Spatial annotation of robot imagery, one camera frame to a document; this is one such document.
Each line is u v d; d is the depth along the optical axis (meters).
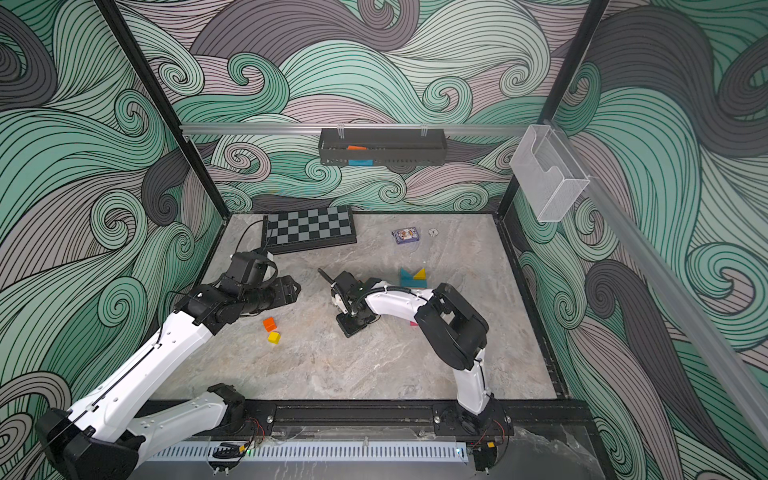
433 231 1.14
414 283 0.99
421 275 1.00
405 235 1.11
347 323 0.79
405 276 1.01
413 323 0.91
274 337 0.86
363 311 0.67
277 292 0.66
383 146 0.98
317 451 0.70
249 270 0.56
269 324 0.88
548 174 0.78
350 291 0.71
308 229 1.10
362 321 0.78
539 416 0.74
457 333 0.49
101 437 0.38
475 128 0.94
